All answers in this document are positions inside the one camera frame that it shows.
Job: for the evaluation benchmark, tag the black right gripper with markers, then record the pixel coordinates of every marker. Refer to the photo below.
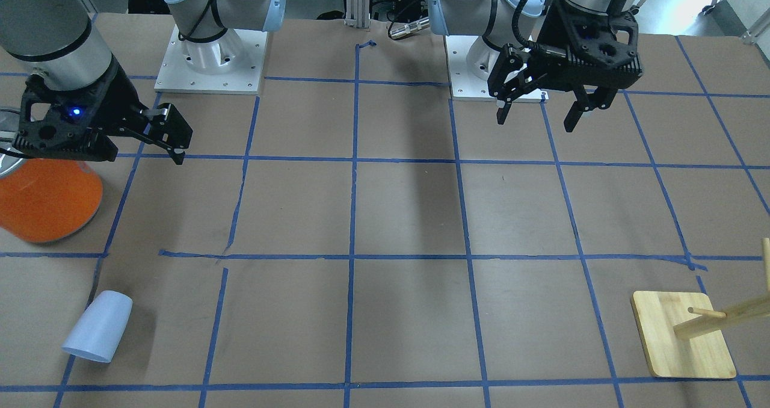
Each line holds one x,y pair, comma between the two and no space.
122,100

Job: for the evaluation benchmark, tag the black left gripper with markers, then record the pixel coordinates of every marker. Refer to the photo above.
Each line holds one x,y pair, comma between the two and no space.
550,33

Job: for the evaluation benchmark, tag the light blue plastic cup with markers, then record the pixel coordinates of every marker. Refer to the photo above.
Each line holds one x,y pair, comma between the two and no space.
97,333

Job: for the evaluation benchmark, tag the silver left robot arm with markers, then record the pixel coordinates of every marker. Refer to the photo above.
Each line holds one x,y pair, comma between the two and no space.
491,19

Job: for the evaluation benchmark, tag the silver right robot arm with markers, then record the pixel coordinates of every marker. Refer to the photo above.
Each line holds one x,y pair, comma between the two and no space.
57,39

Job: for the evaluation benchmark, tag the wooden cup rack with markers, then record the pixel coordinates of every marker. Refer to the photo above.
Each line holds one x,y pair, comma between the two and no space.
681,333

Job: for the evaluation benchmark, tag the orange metal can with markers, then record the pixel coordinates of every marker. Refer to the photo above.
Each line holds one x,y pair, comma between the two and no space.
44,200

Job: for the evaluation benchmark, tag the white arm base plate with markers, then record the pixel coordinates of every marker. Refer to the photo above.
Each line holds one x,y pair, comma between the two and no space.
469,61
231,65

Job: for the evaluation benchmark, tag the silver cable connector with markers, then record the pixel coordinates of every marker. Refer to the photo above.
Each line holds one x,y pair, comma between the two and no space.
399,31

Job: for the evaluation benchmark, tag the aluminium frame post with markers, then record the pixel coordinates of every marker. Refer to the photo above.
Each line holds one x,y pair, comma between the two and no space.
357,13

